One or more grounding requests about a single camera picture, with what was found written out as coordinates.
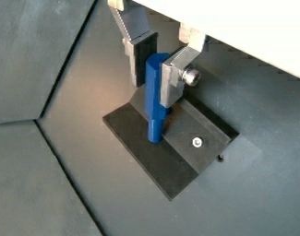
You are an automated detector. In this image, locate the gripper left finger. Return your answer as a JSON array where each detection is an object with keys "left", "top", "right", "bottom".
[{"left": 108, "top": 0, "right": 159, "bottom": 88}]

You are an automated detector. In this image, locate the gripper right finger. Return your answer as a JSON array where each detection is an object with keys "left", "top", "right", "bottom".
[{"left": 160, "top": 23, "right": 207, "bottom": 108}]

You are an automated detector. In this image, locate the blue peg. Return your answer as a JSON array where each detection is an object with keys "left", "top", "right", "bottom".
[{"left": 145, "top": 53, "right": 169, "bottom": 143}]

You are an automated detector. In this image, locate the black angle bracket fixture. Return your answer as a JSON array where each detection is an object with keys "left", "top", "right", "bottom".
[{"left": 104, "top": 90, "right": 239, "bottom": 199}]

